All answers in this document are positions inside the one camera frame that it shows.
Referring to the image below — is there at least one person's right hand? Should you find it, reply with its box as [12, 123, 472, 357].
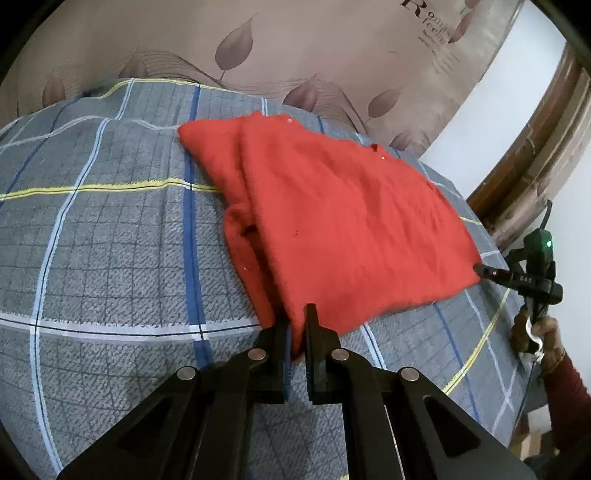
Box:
[510, 307, 562, 366]

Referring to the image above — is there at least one grey plaid bed sheet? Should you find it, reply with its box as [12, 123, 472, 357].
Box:
[0, 78, 536, 480]

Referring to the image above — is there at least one person's right forearm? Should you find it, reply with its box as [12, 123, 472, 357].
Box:
[538, 351, 591, 464]

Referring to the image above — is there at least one red sweater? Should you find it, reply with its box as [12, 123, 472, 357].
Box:
[178, 113, 484, 357]

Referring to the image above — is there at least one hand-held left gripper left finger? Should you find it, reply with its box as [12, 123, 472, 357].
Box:
[58, 318, 294, 480]

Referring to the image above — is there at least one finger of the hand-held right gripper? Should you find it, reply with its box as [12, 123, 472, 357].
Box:
[473, 263, 514, 284]

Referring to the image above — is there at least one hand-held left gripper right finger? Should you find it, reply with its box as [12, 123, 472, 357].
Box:
[305, 303, 539, 480]

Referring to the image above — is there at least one leaf print curtain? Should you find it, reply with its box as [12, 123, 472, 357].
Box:
[0, 0, 532, 158]

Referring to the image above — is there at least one wooden door frame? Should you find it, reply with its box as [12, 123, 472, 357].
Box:
[466, 44, 591, 252]

